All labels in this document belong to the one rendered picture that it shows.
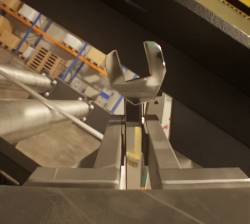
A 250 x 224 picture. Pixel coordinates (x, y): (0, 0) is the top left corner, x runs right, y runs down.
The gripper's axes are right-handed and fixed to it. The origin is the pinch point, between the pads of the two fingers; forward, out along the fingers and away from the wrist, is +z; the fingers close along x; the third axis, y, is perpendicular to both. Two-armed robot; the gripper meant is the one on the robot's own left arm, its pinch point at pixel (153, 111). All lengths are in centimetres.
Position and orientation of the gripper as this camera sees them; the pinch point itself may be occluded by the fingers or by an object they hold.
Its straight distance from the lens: 29.0
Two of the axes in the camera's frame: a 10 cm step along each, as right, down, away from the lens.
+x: -0.3, 2.7, 9.6
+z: -1.9, 9.4, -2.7
